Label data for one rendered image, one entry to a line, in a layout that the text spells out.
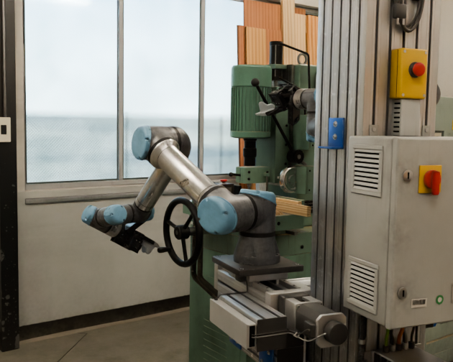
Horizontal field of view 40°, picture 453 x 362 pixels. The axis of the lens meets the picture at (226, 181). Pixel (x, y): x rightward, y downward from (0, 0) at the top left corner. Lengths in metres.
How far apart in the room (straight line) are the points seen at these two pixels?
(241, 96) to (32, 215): 1.55
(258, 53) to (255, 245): 2.56
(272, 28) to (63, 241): 2.07
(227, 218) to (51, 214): 2.02
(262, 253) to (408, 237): 0.55
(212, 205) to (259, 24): 2.77
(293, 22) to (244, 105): 2.07
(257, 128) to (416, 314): 1.27
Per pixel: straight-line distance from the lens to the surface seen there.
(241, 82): 2.67
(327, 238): 1.89
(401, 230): 1.58
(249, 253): 1.98
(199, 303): 2.87
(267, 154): 2.78
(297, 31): 4.71
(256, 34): 4.39
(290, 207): 2.53
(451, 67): 4.91
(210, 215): 1.87
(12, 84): 3.54
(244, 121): 2.66
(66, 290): 3.86
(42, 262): 3.76
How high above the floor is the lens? 1.26
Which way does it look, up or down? 5 degrees down
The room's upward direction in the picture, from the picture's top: 1 degrees clockwise
